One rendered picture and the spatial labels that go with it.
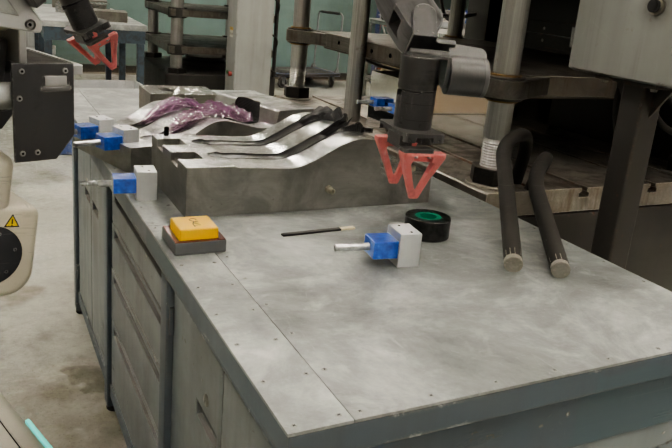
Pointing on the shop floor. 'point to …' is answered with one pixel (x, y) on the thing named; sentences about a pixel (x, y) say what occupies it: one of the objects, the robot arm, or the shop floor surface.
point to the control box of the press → (626, 71)
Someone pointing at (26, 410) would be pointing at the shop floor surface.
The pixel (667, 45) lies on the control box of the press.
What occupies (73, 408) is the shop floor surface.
